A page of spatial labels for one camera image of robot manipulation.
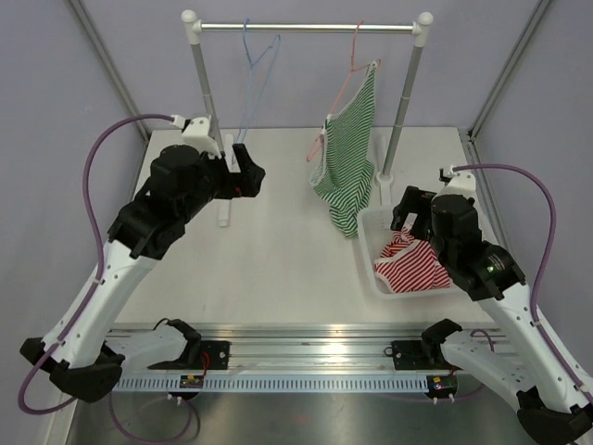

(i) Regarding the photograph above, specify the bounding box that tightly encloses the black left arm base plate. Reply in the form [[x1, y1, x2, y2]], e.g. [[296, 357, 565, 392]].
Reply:
[[148, 339, 231, 371]]

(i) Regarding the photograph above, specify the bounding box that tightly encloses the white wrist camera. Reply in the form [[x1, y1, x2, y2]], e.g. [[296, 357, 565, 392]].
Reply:
[[170, 114, 222, 159], [436, 165, 477, 199]]

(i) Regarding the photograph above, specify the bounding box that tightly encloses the green striped tank top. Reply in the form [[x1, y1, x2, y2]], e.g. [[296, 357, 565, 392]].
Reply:
[[309, 60, 380, 238]]

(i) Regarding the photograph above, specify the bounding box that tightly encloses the aluminium frame post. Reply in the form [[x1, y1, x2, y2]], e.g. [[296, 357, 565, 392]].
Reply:
[[65, 0, 140, 117], [467, 0, 555, 143]]

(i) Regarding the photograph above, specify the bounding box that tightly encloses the white and silver clothes rack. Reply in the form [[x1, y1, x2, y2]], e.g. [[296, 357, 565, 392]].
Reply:
[[181, 9, 434, 205]]

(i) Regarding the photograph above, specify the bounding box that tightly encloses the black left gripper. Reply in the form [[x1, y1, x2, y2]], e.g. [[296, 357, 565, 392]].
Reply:
[[177, 144, 264, 223]]

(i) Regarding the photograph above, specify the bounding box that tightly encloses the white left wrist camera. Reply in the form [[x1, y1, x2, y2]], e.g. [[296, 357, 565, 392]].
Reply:
[[170, 114, 222, 159]]

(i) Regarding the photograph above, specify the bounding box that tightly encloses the blue wire hanger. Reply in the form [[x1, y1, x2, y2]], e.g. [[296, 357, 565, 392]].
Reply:
[[235, 18, 282, 143]]

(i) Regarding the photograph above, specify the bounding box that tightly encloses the left aluminium frame post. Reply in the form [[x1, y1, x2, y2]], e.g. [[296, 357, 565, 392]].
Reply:
[[65, 0, 140, 117]]

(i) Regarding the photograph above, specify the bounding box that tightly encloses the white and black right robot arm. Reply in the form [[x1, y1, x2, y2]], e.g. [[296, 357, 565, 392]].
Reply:
[[391, 186, 592, 444]]

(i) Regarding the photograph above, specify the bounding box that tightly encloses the aluminium mounting rail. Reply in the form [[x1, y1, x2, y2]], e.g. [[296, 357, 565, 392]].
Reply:
[[61, 322, 566, 375]]

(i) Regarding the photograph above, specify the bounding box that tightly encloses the red striped tank top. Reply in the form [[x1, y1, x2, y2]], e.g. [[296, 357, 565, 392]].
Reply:
[[372, 227, 451, 294]]

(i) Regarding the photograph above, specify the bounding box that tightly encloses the pink wire hanger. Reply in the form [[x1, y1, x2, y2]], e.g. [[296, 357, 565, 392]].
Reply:
[[306, 20, 372, 162]]

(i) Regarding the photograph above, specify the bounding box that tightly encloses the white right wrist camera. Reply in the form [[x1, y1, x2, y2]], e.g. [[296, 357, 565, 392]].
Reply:
[[436, 165, 477, 199]]

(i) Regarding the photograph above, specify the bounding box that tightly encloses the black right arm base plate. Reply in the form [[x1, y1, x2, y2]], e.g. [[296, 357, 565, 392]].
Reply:
[[384, 339, 451, 371]]

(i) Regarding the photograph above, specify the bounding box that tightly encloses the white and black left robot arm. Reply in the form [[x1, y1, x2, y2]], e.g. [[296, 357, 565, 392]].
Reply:
[[20, 144, 265, 403]]

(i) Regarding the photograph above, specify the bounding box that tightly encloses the right aluminium frame post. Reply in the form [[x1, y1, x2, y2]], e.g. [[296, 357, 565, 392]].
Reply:
[[467, 0, 555, 143]]

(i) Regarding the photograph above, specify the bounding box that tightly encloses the white plastic basket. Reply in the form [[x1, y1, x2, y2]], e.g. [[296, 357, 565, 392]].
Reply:
[[358, 206, 461, 300]]

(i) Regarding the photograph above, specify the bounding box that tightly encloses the white slotted cable duct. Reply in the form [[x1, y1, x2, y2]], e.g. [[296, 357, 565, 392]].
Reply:
[[115, 374, 428, 393]]

